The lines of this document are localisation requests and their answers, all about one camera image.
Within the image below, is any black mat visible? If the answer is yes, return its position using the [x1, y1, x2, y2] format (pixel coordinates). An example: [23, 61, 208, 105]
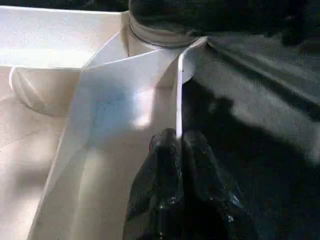
[0, 0, 320, 240]

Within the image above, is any white plastic table leg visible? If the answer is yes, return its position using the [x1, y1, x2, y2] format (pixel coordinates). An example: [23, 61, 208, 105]
[128, 14, 201, 49]

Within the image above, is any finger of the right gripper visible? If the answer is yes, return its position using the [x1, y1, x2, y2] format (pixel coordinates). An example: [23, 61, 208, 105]
[128, 0, 226, 36]

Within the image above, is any white plastic table top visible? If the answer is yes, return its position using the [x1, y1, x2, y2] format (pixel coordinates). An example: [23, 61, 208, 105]
[0, 4, 210, 240]

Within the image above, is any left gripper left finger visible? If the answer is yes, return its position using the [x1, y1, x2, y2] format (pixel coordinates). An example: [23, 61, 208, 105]
[122, 127, 185, 240]

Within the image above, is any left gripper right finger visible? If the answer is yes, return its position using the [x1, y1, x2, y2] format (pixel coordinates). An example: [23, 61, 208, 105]
[182, 130, 261, 240]

